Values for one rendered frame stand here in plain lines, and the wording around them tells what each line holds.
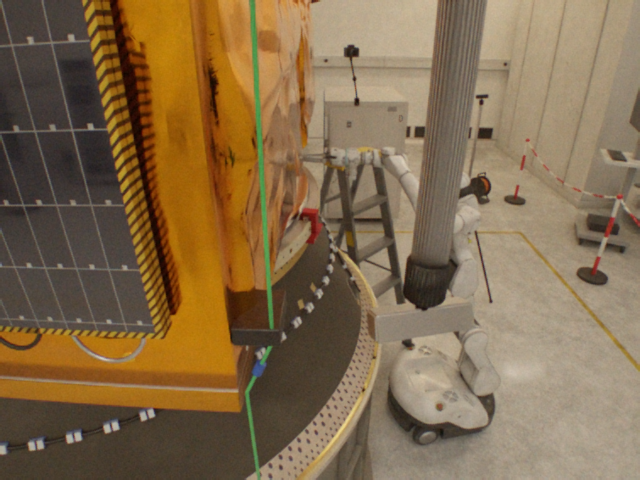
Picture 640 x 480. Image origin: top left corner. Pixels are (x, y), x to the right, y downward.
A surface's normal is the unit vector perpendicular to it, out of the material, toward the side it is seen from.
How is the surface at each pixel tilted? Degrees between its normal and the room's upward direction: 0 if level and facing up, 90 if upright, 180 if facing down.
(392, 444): 0
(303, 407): 62
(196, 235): 90
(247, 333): 90
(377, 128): 90
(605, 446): 0
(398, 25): 90
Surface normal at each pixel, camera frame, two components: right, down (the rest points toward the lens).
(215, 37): 0.89, 0.18
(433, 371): 0.00, -0.88
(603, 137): 0.00, 0.47
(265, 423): 0.64, -0.12
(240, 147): 0.56, 0.32
